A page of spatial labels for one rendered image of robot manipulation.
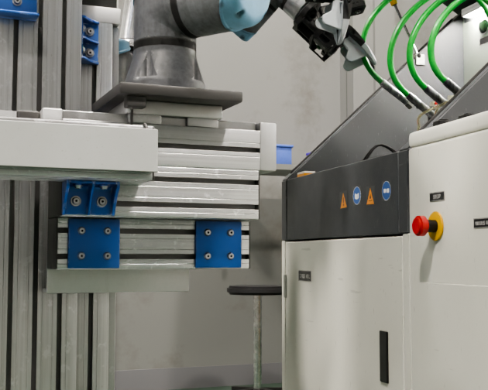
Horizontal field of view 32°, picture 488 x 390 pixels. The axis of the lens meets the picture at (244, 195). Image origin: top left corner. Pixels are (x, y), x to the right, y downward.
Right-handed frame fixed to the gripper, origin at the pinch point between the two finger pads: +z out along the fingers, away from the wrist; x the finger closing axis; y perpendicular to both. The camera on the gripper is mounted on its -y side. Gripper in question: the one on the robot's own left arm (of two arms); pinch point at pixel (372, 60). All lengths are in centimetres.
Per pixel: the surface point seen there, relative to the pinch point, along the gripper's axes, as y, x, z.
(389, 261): 39, 19, 36
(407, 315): 45, 23, 45
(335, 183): 27.7, -1.4, 14.9
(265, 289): 17, -226, 0
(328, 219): 33.3, -7.5, 19.0
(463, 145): 24, 49, 32
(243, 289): 25, -227, -7
